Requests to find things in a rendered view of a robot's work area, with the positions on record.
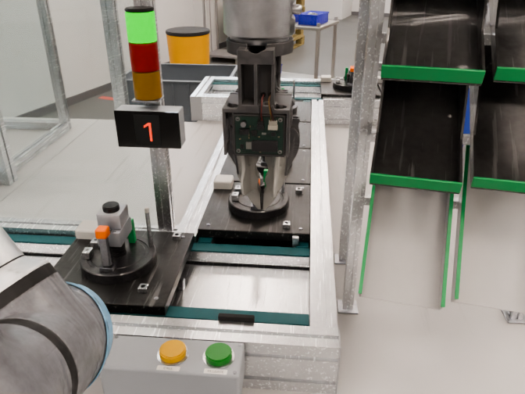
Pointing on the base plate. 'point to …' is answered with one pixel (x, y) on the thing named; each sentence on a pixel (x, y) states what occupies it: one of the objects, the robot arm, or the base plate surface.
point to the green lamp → (141, 27)
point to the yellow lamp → (147, 85)
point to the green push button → (218, 354)
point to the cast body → (116, 221)
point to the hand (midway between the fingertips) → (262, 196)
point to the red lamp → (144, 57)
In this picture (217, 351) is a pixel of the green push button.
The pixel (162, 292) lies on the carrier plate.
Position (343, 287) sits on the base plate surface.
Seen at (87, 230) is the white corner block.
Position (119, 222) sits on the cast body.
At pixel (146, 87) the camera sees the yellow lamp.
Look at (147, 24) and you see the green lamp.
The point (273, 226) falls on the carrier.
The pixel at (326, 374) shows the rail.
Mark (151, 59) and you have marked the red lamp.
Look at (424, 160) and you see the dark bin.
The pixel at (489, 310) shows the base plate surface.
